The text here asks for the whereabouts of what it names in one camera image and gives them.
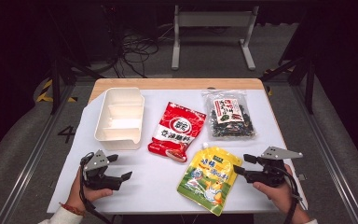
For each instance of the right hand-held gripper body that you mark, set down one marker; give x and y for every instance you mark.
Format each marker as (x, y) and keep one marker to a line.
(270, 174)

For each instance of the white plastic divided container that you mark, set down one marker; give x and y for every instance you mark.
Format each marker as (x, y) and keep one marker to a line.
(121, 118)

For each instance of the person's right hand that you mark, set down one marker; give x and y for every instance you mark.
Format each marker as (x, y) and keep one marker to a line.
(276, 196)

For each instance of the yellow spout pouch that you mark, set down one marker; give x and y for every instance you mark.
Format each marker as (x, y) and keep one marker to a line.
(208, 180)

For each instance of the clear bag of dried seaweed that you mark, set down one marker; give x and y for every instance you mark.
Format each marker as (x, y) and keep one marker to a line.
(230, 115)

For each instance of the yellow and black floor tape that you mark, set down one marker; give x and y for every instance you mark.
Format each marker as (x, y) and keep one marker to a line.
(45, 90)

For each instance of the metal floor rail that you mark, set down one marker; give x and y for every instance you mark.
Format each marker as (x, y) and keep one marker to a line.
(28, 165)
(332, 165)

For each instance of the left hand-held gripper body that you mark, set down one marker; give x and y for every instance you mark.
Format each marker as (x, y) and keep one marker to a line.
(95, 174)

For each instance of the small grey table bracket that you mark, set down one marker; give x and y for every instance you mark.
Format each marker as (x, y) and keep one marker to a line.
(302, 177)

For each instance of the grey metal stand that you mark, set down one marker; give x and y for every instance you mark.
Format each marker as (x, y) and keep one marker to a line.
(214, 18)

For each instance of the person's left hand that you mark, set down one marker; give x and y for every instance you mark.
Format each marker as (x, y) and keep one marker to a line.
(80, 196)

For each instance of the black tripod stand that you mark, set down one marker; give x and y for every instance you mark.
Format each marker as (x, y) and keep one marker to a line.
(55, 81)
(309, 81)

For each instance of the red seasoning packet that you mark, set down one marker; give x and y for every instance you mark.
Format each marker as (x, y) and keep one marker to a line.
(177, 130)

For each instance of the white table mat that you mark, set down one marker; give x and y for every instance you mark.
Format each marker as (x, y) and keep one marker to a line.
(155, 186)

